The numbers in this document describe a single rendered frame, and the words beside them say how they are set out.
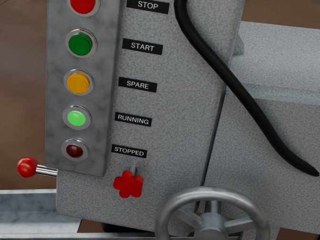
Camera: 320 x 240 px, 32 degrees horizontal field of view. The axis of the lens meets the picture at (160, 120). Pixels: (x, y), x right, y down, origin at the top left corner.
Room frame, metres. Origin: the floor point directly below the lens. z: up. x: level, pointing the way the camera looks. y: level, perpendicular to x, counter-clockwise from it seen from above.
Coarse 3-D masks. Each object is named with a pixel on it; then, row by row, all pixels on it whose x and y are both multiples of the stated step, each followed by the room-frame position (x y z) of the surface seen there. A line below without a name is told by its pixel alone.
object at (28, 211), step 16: (0, 192) 0.74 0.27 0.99; (16, 192) 0.74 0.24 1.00; (32, 192) 0.73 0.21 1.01; (48, 192) 0.73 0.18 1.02; (0, 208) 0.73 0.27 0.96; (16, 208) 0.73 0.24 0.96; (32, 208) 0.73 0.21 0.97; (48, 208) 0.73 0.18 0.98; (0, 224) 0.70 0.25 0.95; (16, 224) 0.70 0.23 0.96; (32, 224) 0.70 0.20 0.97; (48, 224) 0.70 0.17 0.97; (64, 224) 0.69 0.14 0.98; (80, 224) 0.70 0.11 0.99
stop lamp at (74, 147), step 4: (72, 144) 0.55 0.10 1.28; (76, 144) 0.55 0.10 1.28; (68, 148) 0.55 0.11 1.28; (72, 148) 0.55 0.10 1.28; (76, 148) 0.55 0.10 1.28; (80, 148) 0.55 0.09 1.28; (68, 152) 0.55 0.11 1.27; (72, 152) 0.55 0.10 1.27; (76, 152) 0.55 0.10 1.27; (80, 152) 0.55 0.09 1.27; (72, 156) 0.55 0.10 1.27; (76, 156) 0.55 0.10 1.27; (80, 156) 0.55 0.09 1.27
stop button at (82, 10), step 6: (72, 0) 0.55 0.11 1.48; (78, 0) 0.55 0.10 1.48; (84, 0) 0.55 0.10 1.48; (90, 0) 0.54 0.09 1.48; (72, 6) 0.55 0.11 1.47; (78, 6) 0.55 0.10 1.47; (84, 6) 0.55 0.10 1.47; (90, 6) 0.55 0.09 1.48; (78, 12) 0.55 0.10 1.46; (84, 12) 0.55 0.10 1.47
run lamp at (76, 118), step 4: (72, 112) 0.55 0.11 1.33; (76, 112) 0.55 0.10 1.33; (80, 112) 0.55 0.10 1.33; (68, 116) 0.55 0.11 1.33; (72, 116) 0.55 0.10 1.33; (76, 116) 0.55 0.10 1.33; (80, 116) 0.55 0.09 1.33; (84, 116) 0.55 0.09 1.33; (72, 120) 0.55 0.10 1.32; (76, 120) 0.55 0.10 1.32; (80, 120) 0.55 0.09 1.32; (84, 120) 0.55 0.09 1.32; (72, 124) 0.55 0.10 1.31; (76, 124) 0.55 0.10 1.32; (80, 124) 0.55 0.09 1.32
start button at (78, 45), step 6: (72, 36) 0.55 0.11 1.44; (78, 36) 0.55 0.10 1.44; (84, 36) 0.55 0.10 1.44; (72, 42) 0.55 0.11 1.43; (78, 42) 0.55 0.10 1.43; (84, 42) 0.55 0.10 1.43; (90, 42) 0.55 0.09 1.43; (72, 48) 0.55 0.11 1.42; (78, 48) 0.55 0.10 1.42; (84, 48) 0.55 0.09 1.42; (90, 48) 0.55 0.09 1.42; (78, 54) 0.55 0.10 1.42; (84, 54) 0.55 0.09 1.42
